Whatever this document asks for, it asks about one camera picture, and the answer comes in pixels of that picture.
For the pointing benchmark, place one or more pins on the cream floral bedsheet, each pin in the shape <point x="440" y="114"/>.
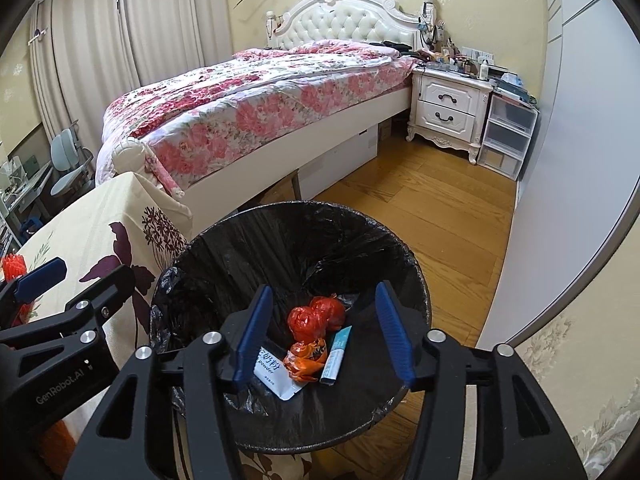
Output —
<point x="85" y="225"/>

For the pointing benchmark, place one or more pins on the stack of books and papers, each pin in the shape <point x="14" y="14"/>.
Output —
<point x="515" y="87"/>

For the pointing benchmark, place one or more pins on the glass computer desk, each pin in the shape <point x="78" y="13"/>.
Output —
<point x="30" y="187"/>

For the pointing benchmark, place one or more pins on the white under-bed storage box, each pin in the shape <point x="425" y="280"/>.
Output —
<point x="340" y="160"/>

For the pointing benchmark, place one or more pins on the beige curtains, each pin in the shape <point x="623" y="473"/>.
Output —
<point x="100" y="35"/>

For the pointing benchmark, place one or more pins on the clutter of small nightstand items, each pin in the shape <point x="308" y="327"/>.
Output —
<point x="450" y="57"/>

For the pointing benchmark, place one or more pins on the white wall socket panel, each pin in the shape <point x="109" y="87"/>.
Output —
<point x="477" y="53"/>

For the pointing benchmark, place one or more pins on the white paper packet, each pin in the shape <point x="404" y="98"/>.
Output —
<point x="272" y="377"/>

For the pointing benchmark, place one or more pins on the orange cloth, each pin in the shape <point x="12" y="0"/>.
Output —
<point x="60" y="442"/>

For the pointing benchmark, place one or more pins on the clear plastic drawer unit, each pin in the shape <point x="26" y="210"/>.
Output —
<point x="507" y="135"/>

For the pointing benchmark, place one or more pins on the grey office chair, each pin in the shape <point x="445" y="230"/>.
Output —
<point x="67" y="160"/>

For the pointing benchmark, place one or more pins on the orange crumpled wrapper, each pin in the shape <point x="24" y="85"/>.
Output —
<point x="305" y="360"/>

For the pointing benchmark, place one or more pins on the black lined trash bin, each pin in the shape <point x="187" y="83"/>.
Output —
<point x="280" y="250"/>

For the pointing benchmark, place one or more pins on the red crumpled plastic bag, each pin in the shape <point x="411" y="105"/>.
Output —
<point x="331" y="312"/>
<point x="304" y="324"/>

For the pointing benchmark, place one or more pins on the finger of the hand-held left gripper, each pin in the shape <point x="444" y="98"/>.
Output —
<point x="42" y="276"/>
<point x="97" y="297"/>

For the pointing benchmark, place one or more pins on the brown cardboard box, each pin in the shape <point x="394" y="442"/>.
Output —
<point x="277" y="192"/>

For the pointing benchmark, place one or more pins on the white bed with tufted headboard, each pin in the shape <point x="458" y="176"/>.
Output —
<point x="345" y="20"/>

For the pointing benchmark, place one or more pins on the blue plastic crate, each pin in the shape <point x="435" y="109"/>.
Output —
<point x="32" y="225"/>

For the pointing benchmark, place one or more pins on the white wardrobe door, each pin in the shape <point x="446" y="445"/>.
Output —
<point x="565" y="160"/>

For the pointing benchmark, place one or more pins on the pink floral quilt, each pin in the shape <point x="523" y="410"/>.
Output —
<point x="250" y="105"/>

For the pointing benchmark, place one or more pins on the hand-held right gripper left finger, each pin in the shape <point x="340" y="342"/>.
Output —
<point x="252" y="332"/>

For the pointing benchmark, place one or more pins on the teal and white tube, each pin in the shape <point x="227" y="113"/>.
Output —
<point x="334" y="357"/>

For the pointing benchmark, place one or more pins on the white two-drawer nightstand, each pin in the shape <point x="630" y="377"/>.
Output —
<point x="447" y="105"/>

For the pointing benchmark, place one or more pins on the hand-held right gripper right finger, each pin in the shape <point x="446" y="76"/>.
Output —
<point x="395" y="335"/>

